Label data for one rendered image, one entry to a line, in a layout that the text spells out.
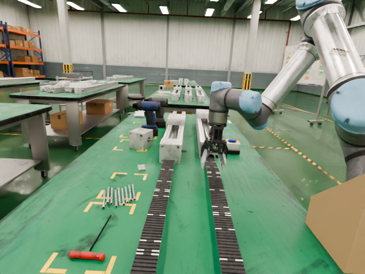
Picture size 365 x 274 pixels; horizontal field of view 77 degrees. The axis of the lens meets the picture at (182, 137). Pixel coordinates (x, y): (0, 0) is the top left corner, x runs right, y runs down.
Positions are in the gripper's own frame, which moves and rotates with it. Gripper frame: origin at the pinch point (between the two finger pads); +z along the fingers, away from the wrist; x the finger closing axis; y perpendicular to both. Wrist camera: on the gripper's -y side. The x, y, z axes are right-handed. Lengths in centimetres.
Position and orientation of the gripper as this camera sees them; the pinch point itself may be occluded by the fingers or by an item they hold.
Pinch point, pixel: (212, 167)
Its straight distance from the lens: 99.2
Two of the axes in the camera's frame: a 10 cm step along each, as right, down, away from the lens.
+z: -0.5, 9.6, 2.9
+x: 10.0, 0.6, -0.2
